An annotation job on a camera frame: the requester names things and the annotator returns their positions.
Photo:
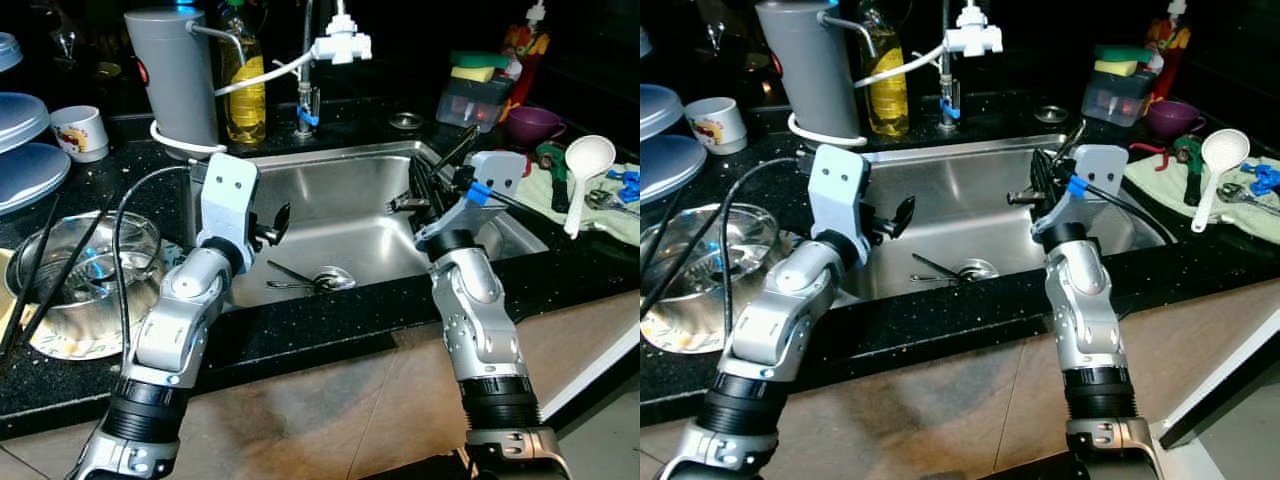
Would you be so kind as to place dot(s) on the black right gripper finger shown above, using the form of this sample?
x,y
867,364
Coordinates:
x,y
1068,145
455,155
424,178
1044,170

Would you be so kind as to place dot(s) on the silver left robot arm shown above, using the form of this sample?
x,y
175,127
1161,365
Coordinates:
x,y
770,340
170,330

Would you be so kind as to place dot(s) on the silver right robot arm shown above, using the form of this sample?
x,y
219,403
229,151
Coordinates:
x,y
480,330
1090,330

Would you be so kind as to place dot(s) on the round steel countertop cap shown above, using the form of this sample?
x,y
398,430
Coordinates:
x,y
405,120
1052,113

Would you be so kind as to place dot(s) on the clear plastic sponge holder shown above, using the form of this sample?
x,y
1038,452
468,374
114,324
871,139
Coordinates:
x,y
1120,95
475,100

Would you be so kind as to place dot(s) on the stainless steel sink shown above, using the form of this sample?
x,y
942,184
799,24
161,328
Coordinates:
x,y
980,200
340,210

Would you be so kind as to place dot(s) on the steel sink drain strainer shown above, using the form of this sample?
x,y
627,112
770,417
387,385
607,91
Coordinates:
x,y
975,268
335,278

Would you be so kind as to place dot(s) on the yellow green sponge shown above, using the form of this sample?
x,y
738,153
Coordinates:
x,y
1122,60
478,65

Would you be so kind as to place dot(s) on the yellow dish soap bottle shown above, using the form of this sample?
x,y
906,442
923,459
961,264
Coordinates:
x,y
245,100
885,90

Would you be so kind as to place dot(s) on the red pump bottle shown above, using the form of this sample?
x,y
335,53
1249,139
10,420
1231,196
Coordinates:
x,y
525,45
1170,45

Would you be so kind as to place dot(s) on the white rice paddle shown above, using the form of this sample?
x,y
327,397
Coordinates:
x,y
1225,155
588,160

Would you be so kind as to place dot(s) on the white faucet diverter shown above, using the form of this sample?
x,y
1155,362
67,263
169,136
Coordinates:
x,y
978,38
340,42

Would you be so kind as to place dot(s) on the small steel pot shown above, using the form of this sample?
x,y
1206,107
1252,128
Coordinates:
x,y
740,260
90,280

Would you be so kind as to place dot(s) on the steel wrench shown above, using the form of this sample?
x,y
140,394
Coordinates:
x,y
610,203
1250,200

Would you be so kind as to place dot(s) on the grey water filter canister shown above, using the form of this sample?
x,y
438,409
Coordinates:
x,y
175,80
810,70

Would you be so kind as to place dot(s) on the pale green cloth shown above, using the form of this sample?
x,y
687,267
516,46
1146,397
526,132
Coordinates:
x,y
610,225
1260,225

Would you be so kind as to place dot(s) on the grey sink cabinet front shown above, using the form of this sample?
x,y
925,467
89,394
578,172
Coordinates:
x,y
330,400
950,400

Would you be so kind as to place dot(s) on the white printed mug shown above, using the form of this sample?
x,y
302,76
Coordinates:
x,y
718,125
80,132

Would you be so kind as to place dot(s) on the white tiered storage rack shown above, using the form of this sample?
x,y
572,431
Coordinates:
x,y
25,120
665,165

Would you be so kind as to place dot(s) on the black chopstick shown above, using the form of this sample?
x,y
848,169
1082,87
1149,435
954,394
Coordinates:
x,y
668,220
680,258
30,275
60,278

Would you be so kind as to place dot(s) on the floral paper plate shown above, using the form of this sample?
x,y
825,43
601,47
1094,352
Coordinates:
x,y
680,340
75,348

